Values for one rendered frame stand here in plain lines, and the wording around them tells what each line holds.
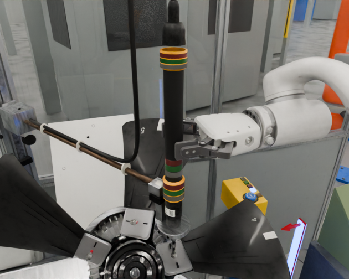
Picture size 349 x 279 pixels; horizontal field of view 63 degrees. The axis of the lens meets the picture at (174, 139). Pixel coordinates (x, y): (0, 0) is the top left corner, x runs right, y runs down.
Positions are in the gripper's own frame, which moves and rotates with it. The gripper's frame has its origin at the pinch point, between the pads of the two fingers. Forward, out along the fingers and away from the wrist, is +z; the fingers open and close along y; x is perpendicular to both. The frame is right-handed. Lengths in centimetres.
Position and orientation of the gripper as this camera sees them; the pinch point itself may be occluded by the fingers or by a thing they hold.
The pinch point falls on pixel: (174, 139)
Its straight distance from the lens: 51.4
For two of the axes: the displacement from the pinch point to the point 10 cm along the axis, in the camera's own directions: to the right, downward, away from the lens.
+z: -9.6, 1.4, -2.6
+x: 0.0, -8.9, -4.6
